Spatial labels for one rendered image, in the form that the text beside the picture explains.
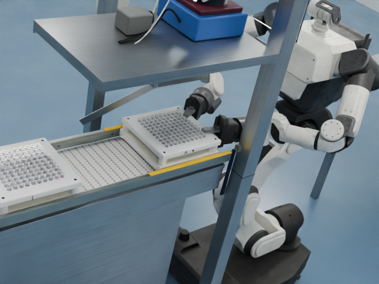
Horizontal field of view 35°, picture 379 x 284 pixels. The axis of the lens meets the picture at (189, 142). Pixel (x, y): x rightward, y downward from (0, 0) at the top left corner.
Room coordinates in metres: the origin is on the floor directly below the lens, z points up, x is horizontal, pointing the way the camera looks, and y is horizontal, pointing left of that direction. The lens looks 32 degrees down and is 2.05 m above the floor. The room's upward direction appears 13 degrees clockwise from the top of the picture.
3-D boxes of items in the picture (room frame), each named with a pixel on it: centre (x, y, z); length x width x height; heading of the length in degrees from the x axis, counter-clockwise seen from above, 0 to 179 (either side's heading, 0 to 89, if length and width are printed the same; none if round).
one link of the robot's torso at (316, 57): (2.24, -0.42, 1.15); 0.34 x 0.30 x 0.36; 45
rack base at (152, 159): (1.76, 0.07, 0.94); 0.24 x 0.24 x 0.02; 44
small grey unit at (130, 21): (1.67, 0.23, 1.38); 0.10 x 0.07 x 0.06; 134
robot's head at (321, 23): (2.20, -0.37, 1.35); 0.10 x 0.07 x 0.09; 45
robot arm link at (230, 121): (1.85, -0.13, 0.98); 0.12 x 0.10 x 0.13; 126
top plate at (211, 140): (1.76, 0.07, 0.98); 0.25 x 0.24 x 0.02; 44
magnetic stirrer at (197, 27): (1.82, 0.06, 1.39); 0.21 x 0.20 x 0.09; 44
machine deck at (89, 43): (1.66, 0.15, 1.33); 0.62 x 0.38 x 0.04; 134
